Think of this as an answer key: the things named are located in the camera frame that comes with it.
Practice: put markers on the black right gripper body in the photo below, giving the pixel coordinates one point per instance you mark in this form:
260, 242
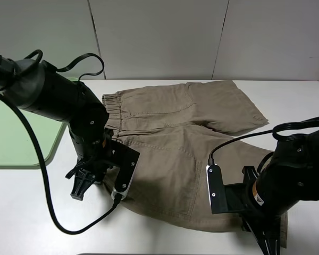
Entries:
240, 199

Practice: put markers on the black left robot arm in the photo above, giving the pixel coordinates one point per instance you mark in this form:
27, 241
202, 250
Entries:
37, 86

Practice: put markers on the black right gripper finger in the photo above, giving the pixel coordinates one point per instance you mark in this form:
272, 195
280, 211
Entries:
268, 239

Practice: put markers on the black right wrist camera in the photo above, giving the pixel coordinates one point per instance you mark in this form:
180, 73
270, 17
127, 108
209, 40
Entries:
216, 190

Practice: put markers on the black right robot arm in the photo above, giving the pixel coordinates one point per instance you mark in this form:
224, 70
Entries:
292, 175

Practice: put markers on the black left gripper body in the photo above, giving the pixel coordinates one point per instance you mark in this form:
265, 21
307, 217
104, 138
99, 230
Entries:
93, 157

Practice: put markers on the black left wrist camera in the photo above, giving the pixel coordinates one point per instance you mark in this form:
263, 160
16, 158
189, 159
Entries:
125, 158

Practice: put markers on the khaki shorts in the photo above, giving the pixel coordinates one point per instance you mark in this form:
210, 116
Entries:
175, 128

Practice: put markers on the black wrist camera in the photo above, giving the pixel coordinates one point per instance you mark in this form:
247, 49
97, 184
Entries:
125, 158
216, 190

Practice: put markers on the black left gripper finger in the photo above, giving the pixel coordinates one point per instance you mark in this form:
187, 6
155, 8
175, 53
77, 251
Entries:
83, 180

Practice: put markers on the light green plastic tray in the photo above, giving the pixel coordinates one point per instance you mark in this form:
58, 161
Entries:
16, 148

